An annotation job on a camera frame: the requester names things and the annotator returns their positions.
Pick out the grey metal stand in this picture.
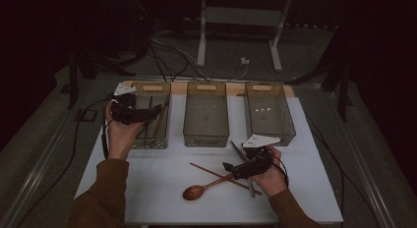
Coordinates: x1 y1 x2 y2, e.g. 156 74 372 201
196 0 293 73

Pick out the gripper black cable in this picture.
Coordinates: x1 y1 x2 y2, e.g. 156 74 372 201
271 111 383 228
14 95 116 228

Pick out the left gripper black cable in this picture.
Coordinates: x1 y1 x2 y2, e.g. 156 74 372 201
14 95 116 228

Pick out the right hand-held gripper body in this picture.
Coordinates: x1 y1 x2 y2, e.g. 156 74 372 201
240 133 281 180

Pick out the person's left hand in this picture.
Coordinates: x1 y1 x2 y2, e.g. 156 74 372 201
104 101 148 162

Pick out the black stand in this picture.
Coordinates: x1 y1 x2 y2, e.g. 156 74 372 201
284 27 354 123
66 40 149 110

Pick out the dark equipment tower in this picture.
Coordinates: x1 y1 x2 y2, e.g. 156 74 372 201
127 0 155 56

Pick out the transparent grey plastic bin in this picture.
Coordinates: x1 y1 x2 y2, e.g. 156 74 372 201
182 81 230 148
117 82 172 150
243 82 297 147

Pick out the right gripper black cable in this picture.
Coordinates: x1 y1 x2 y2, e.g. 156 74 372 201
271 111 383 228

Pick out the black floor cable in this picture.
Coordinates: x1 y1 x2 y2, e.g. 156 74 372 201
149 33 192 83

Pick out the metal fork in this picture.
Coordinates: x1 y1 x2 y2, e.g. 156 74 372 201
248 178 258 199

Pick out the white floor cable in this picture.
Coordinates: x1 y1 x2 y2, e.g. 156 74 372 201
150 30 251 83

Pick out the brown wooden spoon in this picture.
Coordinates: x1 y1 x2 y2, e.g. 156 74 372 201
182 173 236 202

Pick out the person's right hand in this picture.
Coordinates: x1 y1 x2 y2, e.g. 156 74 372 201
250 144 290 200

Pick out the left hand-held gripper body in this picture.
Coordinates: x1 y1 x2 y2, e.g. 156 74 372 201
109 83 142 126

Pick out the white table board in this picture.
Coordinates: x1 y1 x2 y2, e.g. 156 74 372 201
74 91 344 225

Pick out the black chopstick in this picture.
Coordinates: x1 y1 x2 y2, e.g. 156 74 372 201
135 120 155 140
144 95 154 140

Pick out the black rectangular floor bracket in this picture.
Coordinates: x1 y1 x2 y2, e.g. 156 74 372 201
75 108 98 123

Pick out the light wooden board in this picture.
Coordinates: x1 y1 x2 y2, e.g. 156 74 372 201
120 80 296 98

